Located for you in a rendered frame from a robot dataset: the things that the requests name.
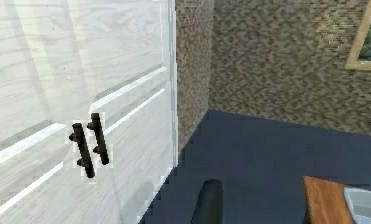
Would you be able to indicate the gold framed wall picture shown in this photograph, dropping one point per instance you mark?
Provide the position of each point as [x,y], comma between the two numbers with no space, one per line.
[365,40]

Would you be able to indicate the white panelled door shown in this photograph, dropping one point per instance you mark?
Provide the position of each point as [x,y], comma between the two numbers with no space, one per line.
[43,66]

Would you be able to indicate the grey bowl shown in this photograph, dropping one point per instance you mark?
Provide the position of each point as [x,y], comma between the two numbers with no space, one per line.
[363,206]

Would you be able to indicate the brown wooden table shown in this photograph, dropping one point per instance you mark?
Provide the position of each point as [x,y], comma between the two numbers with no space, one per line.
[323,203]

